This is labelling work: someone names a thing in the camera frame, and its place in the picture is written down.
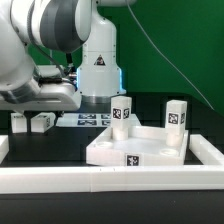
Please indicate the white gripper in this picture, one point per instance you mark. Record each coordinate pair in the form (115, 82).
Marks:
(52, 97)

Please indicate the white square tabletop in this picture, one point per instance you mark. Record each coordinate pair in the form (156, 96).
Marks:
(145, 146)

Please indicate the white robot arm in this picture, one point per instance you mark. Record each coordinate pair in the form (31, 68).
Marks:
(65, 26)

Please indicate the white obstacle fence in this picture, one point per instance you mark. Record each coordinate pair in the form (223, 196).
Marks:
(99, 179)

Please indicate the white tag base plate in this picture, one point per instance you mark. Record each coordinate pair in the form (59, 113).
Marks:
(84, 120)

